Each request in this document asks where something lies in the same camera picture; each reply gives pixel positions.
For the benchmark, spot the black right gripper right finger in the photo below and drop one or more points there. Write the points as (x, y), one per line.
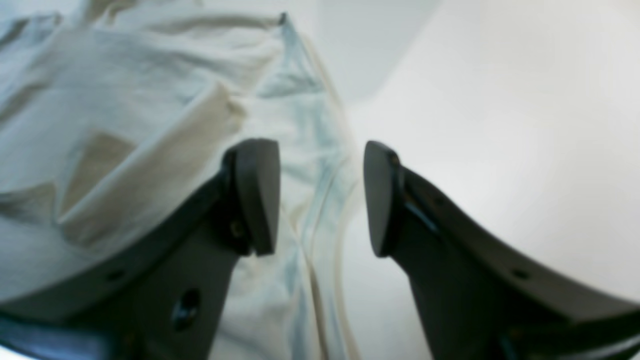
(477, 297)

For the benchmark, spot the beige t-shirt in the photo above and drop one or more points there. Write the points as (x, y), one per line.
(113, 114)

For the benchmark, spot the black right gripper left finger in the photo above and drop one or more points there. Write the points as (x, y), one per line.
(161, 298)

